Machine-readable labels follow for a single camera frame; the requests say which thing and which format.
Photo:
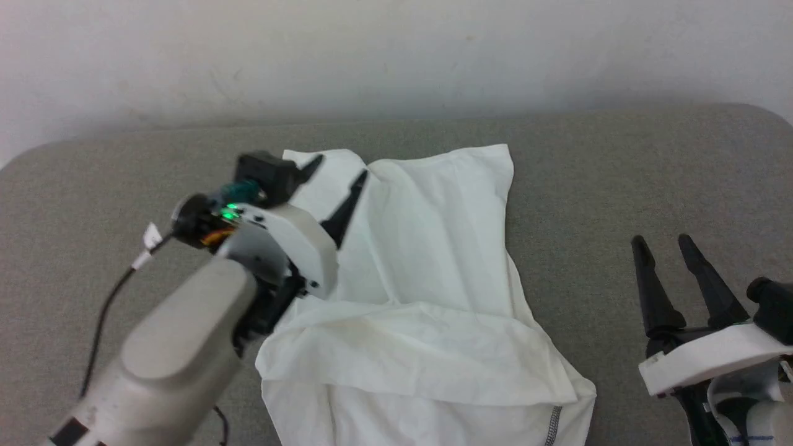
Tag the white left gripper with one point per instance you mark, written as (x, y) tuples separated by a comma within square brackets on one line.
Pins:
[(297, 241)]

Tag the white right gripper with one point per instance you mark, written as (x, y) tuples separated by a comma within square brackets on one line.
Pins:
[(712, 356)]

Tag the white garment with grey stitching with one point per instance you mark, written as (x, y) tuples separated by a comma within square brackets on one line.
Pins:
[(433, 260)]

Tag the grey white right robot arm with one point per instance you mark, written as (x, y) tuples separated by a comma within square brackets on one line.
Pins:
[(762, 415)]

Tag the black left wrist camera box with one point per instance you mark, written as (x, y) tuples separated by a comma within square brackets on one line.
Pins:
[(266, 173)]

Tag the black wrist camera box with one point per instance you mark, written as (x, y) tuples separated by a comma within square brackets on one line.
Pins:
[(266, 173), (774, 310)]

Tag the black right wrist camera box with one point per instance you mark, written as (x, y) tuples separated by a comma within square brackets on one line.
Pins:
[(774, 310)]

